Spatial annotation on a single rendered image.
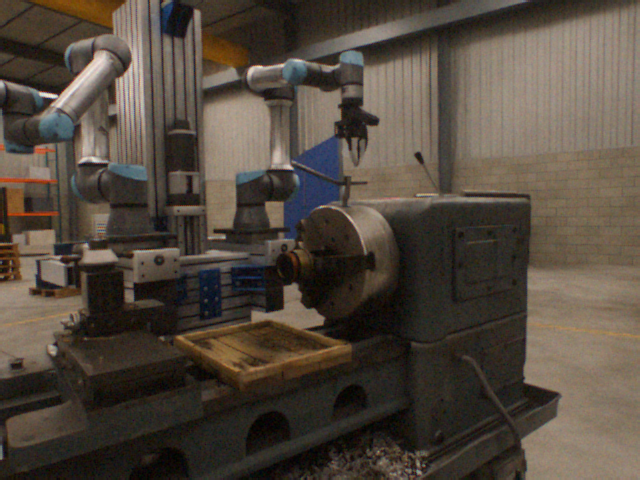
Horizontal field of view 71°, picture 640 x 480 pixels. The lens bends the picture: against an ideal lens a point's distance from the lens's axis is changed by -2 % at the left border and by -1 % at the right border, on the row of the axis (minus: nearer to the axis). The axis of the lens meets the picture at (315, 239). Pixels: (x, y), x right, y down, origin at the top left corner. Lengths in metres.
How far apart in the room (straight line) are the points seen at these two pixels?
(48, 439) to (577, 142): 11.05
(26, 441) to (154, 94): 1.31
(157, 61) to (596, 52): 10.51
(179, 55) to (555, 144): 10.10
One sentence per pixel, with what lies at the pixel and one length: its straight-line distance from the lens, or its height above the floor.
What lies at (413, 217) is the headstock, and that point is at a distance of 1.23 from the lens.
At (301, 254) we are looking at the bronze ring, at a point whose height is 1.11.
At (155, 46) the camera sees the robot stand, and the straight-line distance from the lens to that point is 1.89.
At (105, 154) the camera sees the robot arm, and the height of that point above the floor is 1.43.
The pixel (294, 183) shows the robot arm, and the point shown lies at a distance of 1.88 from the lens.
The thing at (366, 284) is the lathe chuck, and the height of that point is 1.04.
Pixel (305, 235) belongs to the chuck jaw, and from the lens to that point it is 1.24.
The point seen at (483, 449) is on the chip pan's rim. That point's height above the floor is 0.56.
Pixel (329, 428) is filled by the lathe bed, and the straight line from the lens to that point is 1.16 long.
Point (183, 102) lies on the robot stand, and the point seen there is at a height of 1.65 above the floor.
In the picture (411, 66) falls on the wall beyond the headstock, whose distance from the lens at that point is 12.79.
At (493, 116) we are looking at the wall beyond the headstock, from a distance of 11.77.
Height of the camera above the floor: 1.22
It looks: 4 degrees down
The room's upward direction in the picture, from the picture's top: 1 degrees counter-clockwise
